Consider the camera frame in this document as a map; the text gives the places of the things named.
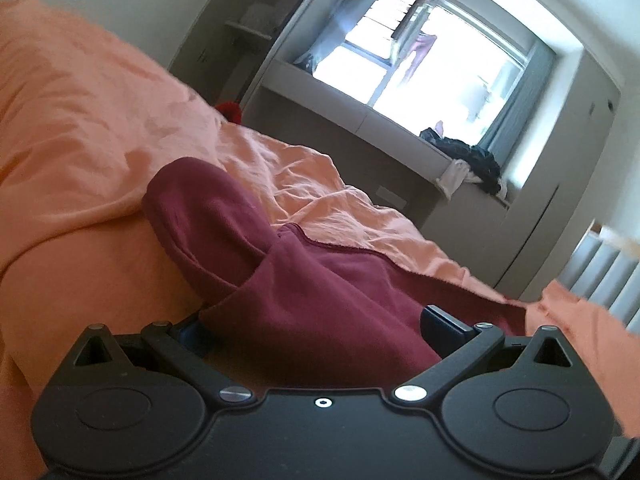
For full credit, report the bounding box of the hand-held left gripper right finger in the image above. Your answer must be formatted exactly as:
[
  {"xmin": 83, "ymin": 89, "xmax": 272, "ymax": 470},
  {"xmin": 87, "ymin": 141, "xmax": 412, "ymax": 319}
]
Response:
[{"xmin": 392, "ymin": 305, "xmax": 582, "ymax": 404}]

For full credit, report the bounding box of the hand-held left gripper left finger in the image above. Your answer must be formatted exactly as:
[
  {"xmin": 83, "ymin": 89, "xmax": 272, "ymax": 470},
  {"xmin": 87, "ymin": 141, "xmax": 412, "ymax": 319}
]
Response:
[{"xmin": 70, "ymin": 316, "xmax": 258, "ymax": 406}]

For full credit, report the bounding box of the maroon long-sleeve shirt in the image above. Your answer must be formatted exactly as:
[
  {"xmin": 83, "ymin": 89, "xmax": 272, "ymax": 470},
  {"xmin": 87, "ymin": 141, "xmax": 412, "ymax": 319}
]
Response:
[{"xmin": 141, "ymin": 156, "xmax": 532, "ymax": 362}]

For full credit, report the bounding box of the pile of dark clothes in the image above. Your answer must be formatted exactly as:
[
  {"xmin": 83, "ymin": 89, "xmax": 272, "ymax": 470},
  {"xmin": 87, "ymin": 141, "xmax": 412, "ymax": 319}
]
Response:
[{"xmin": 419, "ymin": 127, "xmax": 507, "ymax": 194}]

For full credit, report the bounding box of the white garment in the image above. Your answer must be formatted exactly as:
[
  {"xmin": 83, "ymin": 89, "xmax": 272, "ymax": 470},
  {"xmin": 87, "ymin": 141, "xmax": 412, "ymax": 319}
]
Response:
[{"xmin": 435, "ymin": 159, "xmax": 472, "ymax": 199}]

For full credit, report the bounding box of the tall closed grey wardrobe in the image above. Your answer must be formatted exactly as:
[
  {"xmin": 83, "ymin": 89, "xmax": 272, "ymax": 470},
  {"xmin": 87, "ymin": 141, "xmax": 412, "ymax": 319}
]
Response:
[{"xmin": 425, "ymin": 52, "xmax": 624, "ymax": 302}]

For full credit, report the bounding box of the red object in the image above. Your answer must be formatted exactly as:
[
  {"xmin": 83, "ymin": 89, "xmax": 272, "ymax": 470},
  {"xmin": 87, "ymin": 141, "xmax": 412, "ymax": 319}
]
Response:
[{"xmin": 215, "ymin": 101, "xmax": 244, "ymax": 124}]

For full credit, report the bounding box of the orange duvet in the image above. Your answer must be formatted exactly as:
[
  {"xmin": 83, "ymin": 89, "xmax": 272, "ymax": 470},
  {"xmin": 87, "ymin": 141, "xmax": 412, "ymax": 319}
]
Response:
[{"xmin": 0, "ymin": 0, "xmax": 640, "ymax": 480}]

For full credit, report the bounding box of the grey window seat cabinet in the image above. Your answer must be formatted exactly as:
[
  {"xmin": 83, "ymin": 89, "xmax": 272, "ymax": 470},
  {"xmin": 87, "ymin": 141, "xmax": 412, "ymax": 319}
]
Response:
[{"xmin": 240, "ymin": 57, "xmax": 512, "ymax": 232}]

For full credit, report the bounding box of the long blue-grey curtain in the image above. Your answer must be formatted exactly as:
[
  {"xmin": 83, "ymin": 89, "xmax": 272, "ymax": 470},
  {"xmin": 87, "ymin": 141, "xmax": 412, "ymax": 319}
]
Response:
[{"xmin": 482, "ymin": 42, "xmax": 557, "ymax": 162}]

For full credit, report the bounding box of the window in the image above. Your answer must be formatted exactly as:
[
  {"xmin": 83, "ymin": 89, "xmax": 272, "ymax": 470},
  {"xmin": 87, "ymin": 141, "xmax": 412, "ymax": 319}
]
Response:
[{"xmin": 310, "ymin": 0, "xmax": 557, "ymax": 162}]

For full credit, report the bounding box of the purple hanging garment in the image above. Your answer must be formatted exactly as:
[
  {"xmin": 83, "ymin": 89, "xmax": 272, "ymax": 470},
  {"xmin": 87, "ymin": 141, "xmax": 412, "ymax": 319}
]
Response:
[{"xmin": 400, "ymin": 30, "xmax": 439, "ymax": 84}]

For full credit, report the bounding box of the open grey wardrobe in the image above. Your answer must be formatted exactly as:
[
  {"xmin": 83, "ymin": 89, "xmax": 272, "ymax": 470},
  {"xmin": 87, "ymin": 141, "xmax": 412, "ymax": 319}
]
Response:
[{"xmin": 167, "ymin": 0, "xmax": 322, "ymax": 107}]

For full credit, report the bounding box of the short blue-grey curtain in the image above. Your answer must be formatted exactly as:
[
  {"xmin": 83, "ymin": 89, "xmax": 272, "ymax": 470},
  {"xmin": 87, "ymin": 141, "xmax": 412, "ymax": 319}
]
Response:
[{"xmin": 300, "ymin": 0, "xmax": 397, "ymax": 72}]

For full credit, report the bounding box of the white wall outlet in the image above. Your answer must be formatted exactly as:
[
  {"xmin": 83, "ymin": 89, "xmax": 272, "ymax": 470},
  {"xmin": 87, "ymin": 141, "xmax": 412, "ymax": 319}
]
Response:
[{"xmin": 375, "ymin": 185, "xmax": 409, "ymax": 211}]

